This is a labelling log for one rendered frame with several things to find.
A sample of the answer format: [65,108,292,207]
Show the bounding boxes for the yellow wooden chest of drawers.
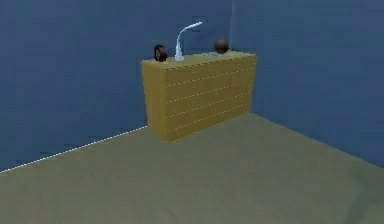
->
[140,50,258,144]

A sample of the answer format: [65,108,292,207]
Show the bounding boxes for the black round alarm clock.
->
[153,44,169,63]

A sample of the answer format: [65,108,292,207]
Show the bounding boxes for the brown ball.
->
[213,38,230,55]

